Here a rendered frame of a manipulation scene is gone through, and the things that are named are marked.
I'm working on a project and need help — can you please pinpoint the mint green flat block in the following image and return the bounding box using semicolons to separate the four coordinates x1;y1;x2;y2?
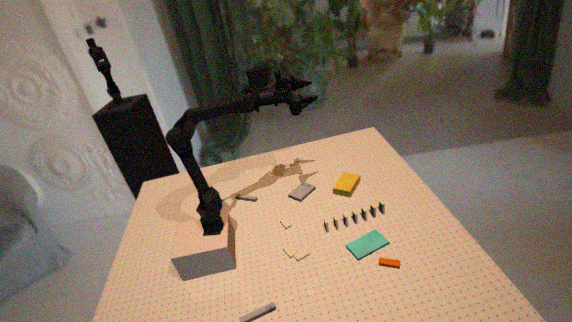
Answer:
346;229;390;261

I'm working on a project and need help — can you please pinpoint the yellow rectangular block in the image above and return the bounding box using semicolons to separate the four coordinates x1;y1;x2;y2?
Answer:
333;172;361;198

